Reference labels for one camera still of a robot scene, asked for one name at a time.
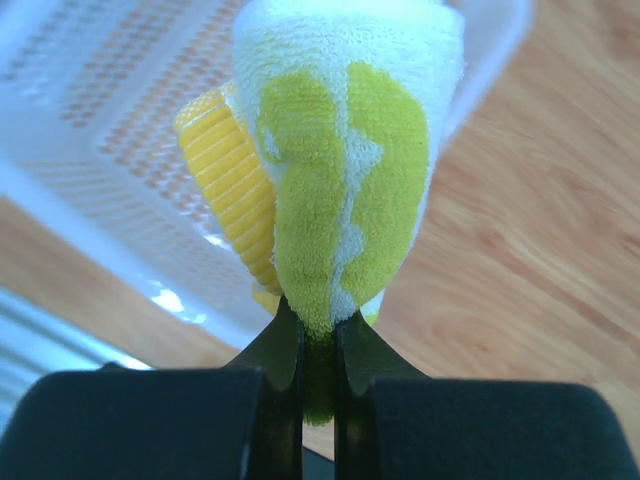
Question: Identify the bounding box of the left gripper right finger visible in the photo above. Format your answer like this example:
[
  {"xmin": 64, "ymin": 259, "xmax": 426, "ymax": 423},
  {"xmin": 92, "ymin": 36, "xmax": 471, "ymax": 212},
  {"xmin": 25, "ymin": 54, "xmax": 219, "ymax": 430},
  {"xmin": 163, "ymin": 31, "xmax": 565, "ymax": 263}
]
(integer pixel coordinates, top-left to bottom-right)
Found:
[{"xmin": 334, "ymin": 315, "xmax": 639, "ymax": 480}]

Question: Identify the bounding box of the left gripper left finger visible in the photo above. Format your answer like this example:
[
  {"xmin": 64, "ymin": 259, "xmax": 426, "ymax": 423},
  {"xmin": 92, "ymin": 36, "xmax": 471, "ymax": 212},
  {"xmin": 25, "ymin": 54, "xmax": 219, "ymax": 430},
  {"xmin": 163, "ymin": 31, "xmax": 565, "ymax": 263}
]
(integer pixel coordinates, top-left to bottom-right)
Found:
[{"xmin": 1, "ymin": 301, "xmax": 304, "ymax": 479}]

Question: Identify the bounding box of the aluminium front rail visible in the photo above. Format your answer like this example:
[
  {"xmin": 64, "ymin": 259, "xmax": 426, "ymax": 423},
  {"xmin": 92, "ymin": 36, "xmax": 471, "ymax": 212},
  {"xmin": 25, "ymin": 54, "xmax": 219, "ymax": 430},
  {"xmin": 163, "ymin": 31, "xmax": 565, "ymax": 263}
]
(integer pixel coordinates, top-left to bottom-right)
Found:
[{"xmin": 1, "ymin": 288, "xmax": 149, "ymax": 423}]

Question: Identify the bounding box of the yellow green towel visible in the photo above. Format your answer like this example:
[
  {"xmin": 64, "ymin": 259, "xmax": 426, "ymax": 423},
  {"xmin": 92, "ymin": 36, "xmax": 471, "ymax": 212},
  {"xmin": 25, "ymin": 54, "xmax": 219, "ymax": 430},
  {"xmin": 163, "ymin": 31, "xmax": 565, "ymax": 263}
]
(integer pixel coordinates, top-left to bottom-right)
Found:
[{"xmin": 173, "ymin": 1, "xmax": 465, "ymax": 426}]

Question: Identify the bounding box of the white plastic basket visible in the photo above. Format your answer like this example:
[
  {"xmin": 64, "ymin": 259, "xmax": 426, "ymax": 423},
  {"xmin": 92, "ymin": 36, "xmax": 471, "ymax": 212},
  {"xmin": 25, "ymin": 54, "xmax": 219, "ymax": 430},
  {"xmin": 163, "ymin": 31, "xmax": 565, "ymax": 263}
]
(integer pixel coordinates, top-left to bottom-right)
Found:
[{"xmin": 1, "ymin": 1, "xmax": 533, "ymax": 347}]

